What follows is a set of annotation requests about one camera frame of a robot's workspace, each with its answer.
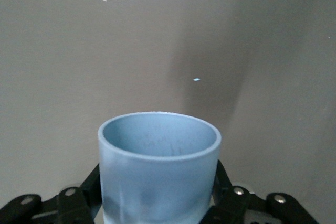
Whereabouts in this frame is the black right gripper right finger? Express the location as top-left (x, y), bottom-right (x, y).
top-left (201, 159), bottom-right (320, 224)

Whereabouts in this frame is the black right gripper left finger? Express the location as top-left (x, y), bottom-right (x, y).
top-left (0, 163), bottom-right (101, 224)

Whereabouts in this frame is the light blue plastic cup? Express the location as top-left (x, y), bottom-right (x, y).
top-left (98, 111), bottom-right (222, 224)

